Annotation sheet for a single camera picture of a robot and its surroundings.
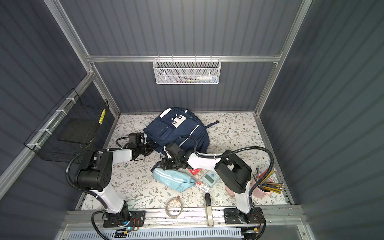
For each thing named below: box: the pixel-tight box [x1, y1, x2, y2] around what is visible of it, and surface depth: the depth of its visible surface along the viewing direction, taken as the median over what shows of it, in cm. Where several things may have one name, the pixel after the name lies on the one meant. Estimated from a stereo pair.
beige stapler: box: [205, 192, 214, 228], surface depth 75 cm
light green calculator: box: [202, 170, 220, 187], surface depth 87 cm
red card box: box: [189, 168, 202, 175], surface depth 91 cm
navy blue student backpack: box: [142, 107, 220, 155], surface depth 101 cm
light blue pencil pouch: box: [152, 168, 195, 193], surface depth 84 cm
